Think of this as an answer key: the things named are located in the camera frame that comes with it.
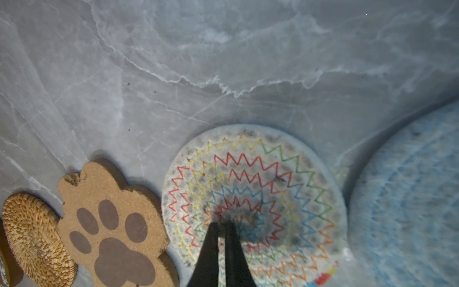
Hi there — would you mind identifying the white rainbow stitched coaster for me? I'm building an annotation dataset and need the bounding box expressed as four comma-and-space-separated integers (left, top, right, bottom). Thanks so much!
161, 124, 347, 287

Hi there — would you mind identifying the glossy dark wooden coaster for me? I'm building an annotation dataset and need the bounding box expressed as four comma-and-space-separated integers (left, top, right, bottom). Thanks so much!
1, 226, 23, 287

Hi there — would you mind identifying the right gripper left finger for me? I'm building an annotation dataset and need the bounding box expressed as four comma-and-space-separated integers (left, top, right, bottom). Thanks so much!
187, 222, 219, 287

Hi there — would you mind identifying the cork paw print coaster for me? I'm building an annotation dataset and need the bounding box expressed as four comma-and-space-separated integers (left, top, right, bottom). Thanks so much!
58, 159, 179, 287

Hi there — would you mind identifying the woven rattan round coaster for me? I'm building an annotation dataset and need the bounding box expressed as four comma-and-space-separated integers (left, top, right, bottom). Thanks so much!
2, 192, 78, 287

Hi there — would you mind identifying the light blue woven coaster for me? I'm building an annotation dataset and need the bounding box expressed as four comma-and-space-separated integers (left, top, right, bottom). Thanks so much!
349, 102, 459, 287

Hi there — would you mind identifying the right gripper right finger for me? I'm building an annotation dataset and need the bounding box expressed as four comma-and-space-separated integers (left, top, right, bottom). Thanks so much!
225, 221, 257, 287

